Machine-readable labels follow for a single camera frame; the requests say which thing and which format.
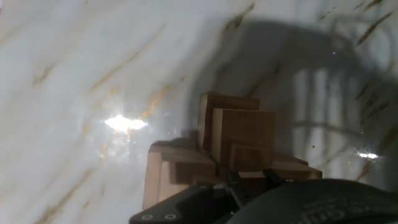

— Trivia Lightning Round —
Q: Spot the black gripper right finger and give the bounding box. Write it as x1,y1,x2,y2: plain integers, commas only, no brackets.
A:
262,168,295,187

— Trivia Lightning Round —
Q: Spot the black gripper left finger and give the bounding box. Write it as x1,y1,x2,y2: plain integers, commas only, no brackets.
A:
129,170,259,224

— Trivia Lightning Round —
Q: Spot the large wooden cross block structure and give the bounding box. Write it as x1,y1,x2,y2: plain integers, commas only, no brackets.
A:
142,92,323,210

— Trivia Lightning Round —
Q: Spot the white marble pattern board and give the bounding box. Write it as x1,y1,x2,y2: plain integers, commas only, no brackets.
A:
0,0,398,224

